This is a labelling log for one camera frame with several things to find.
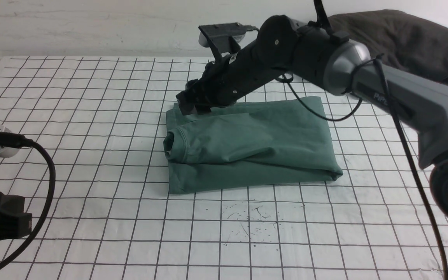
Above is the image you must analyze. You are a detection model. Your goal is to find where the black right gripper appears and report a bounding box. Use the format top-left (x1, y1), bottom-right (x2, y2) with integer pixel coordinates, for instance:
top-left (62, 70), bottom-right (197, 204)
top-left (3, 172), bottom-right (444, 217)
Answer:
top-left (176, 41), bottom-right (286, 115)

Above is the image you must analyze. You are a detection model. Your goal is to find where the green long-sleeve top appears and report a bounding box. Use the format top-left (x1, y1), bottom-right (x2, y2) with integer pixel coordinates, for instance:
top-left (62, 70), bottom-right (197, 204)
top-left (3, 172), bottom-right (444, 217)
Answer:
top-left (163, 96), bottom-right (343, 194)

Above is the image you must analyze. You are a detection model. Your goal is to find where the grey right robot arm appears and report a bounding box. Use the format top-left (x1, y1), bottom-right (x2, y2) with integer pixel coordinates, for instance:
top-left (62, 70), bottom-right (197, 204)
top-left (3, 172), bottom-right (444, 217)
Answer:
top-left (176, 15), bottom-right (448, 218)

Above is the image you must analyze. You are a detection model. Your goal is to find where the white grid-pattern tablecloth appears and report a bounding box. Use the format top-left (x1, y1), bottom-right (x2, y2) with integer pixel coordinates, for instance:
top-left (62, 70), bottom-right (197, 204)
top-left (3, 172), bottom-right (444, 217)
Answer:
top-left (0, 56), bottom-right (443, 280)

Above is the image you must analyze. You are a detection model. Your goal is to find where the dark grey-brown garment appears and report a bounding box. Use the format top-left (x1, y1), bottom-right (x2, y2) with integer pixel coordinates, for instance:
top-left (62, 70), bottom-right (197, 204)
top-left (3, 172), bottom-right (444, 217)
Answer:
top-left (329, 9), bottom-right (448, 86)

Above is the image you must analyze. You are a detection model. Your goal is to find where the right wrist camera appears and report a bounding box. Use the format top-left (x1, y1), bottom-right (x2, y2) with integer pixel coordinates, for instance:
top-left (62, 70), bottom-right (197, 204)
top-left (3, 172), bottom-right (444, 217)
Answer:
top-left (198, 23), bottom-right (259, 61)

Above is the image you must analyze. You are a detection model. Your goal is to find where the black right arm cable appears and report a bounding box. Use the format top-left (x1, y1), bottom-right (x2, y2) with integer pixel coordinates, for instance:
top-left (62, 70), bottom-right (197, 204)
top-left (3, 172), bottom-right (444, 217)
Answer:
top-left (276, 0), bottom-right (448, 280)

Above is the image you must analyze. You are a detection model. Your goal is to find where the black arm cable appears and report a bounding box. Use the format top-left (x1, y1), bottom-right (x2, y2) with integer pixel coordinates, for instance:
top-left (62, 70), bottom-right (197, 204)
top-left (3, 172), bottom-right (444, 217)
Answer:
top-left (276, 0), bottom-right (448, 280)
top-left (0, 132), bottom-right (56, 280)

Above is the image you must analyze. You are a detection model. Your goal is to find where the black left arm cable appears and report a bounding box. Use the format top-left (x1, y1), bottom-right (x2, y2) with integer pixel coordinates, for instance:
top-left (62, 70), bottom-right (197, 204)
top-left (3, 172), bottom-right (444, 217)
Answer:
top-left (0, 132), bottom-right (56, 280)

